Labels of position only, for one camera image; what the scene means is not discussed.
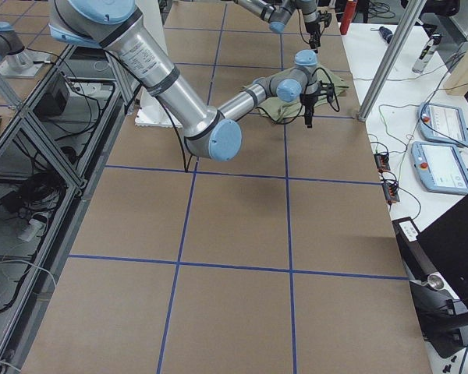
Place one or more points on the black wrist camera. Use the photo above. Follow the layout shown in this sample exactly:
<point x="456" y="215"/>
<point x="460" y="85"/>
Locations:
<point x="326" y="91"/>
<point x="327" y="17"/>

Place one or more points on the aluminium frame post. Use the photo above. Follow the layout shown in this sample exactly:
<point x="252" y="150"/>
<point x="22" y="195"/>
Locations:
<point x="406" y="24"/>

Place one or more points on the clear spray bottle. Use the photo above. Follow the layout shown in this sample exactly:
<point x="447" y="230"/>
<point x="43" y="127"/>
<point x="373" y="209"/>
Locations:
<point x="427" y="53"/>

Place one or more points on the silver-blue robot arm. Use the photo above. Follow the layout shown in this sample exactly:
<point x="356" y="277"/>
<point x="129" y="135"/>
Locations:
<point x="118" y="27"/>
<point x="278" y="16"/>

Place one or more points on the red cylinder bottle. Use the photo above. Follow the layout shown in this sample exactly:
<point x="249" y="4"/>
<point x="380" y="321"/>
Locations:
<point x="347" y="16"/>

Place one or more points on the white power strip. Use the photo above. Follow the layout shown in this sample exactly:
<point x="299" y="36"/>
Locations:
<point x="35" y="224"/>

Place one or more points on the near blue teach pendant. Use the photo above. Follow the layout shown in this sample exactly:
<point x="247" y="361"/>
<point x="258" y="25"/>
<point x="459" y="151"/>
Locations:
<point x="440" y="168"/>

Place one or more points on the blue teach pendant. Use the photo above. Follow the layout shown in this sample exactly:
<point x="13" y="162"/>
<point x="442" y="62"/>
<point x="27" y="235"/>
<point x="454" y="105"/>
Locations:
<point x="442" y="123"/>
<point x="440" y="168"/>

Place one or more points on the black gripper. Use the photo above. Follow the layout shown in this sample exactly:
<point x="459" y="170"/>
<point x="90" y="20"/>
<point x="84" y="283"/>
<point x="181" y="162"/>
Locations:
<point x="313" y="30"/>
<point x="308" y="100"/>

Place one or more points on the far blue teach pendant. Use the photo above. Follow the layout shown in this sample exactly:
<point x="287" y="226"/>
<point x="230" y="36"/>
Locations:
<point x="442" y="123"/>

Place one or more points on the orange-black usb hub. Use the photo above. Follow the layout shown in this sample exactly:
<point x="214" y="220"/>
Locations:
<point x="382" y="162"/>
<point x="391" y="191"/>

